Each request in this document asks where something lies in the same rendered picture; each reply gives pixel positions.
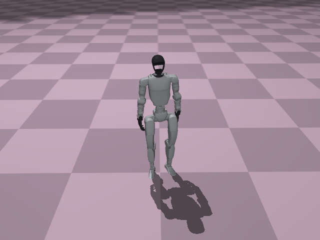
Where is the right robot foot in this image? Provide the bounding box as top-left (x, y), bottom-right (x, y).
top-left (148, 166), bottom-right (156, 179)

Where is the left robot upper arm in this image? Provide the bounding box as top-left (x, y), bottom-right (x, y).
top-left (169, 74), bottom-right (182, 101)

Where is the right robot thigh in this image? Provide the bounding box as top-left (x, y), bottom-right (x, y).
top-left (144, 114), bottom-right (156, 150)

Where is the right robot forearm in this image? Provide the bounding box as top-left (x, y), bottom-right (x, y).
top-left (137, 98), bottom-right (145, 119)

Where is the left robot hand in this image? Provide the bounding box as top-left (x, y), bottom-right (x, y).
top-left (174, 110), bottom-right (181, 122)

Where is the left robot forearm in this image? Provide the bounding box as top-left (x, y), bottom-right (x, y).
top-left (174, 99), bottom-right (181, 113)

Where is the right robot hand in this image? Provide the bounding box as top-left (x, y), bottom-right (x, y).
top-left (137, 116), bottom-right (145, 131)

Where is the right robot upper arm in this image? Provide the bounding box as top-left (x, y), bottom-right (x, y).
top-left (138, 76), bottom-right (149, 105)

